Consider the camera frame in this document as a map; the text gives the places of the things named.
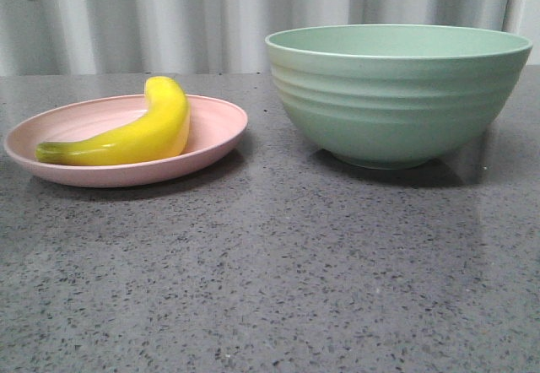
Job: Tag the yellow banana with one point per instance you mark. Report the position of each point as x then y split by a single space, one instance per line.
160 133

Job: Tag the pink plate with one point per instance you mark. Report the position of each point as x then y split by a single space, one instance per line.
216 127

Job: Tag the green ribbed bowl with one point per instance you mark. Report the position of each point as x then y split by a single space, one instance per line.
393 96

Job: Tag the white pleated curtain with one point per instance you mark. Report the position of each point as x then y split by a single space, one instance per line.
208 36

